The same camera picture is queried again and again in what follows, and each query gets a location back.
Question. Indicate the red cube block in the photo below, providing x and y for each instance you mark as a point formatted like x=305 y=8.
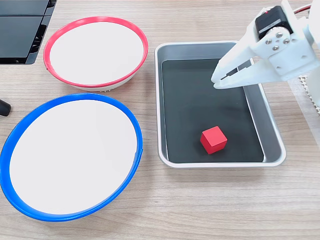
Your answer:
x=213 y=140

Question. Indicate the silver metal tray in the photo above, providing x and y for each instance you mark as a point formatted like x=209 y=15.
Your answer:
x=271 y=130

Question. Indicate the white dish red rim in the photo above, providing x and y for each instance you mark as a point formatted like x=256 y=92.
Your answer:
x=96 y=51

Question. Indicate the white dish blue rim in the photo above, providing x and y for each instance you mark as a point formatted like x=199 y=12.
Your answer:
x=72 y=157

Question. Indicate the white mesh anti-slip pad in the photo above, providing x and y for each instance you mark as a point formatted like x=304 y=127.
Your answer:
x=312 y=100

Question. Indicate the clear tape sheet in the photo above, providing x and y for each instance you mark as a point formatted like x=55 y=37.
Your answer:
x=306 y=117

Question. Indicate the black flat panel device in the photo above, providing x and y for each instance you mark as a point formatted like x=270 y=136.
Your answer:
x=18 y=32

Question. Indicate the small black rounded object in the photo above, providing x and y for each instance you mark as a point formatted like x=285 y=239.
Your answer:
x=4 y=107

